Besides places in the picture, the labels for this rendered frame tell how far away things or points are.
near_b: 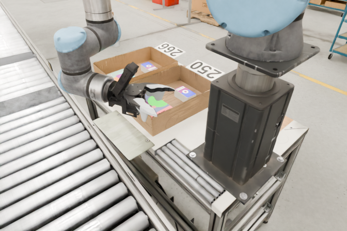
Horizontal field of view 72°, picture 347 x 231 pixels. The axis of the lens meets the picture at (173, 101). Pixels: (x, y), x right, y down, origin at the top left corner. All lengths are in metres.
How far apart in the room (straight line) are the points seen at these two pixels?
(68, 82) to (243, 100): 0.53
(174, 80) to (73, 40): 0.70
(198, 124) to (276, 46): 0.56
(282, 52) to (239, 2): 0.25
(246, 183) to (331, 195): 1.20
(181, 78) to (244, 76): 0.69
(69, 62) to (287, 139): 0.85
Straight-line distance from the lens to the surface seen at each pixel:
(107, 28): 0.84
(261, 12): 0.40
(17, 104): 1.35
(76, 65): 0.78
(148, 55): 1.56
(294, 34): 0.63
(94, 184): 0.88
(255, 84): 0.68
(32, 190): 0.97
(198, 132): 1.01
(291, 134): 1.11
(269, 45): 0.60
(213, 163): 0.88
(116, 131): 1.04
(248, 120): 0.67
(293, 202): 1.86
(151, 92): 0.77
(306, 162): 2.14
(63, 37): 0.76
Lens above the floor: 1.43
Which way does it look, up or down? 35 degrees down
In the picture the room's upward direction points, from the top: straight up
